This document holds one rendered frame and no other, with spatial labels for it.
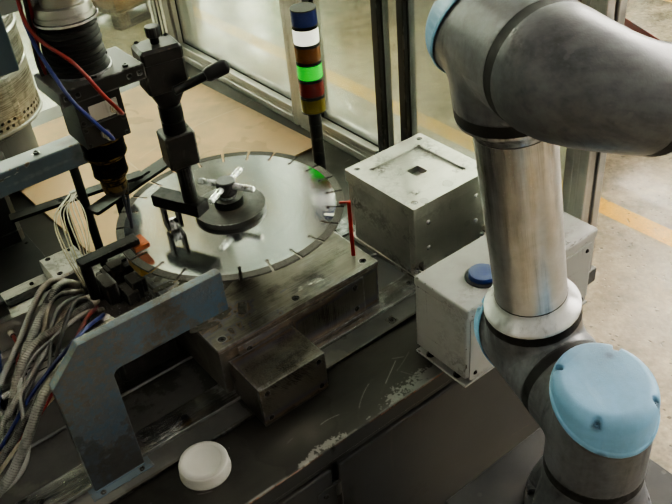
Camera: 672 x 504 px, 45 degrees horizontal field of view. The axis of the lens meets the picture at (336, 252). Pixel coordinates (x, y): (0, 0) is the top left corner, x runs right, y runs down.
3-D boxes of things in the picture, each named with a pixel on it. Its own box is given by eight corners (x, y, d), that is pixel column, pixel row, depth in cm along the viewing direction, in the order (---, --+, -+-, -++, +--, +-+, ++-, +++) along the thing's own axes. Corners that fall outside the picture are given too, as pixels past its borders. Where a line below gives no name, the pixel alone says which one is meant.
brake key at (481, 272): (481, 269, 118) (482, 259, 117) (502, 282, 116) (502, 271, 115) (462, 282, 117) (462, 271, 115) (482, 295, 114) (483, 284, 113)
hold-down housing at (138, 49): (195, 152, 116) (165, 14, 103) (207, 165, 112) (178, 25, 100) (158, 164, 114) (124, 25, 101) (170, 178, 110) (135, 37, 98)
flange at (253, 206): (276, 215, 123) (274, 202, 121) (207, 238, 120) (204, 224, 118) (251, 182, 131) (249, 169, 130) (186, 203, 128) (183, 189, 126)
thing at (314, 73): (313, 69, 144) (311, 53, 143) (328, 76, 141) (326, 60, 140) (292, 77, 142) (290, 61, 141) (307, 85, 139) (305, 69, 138)
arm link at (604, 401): (579, 515, 89) (592, 435, 81) (517, 429, 100) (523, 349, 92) (670, 479, 92) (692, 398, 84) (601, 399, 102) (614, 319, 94)
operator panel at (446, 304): (536, 272, 139) (542, 199, 130) (588, 303, 131) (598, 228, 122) (415, 350, 126) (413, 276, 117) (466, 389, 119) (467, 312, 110)
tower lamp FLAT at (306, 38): (309, 35, 141) (307, 18, 139) (325, 41, 138) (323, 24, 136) (288, 43, 138) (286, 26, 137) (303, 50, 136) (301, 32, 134)
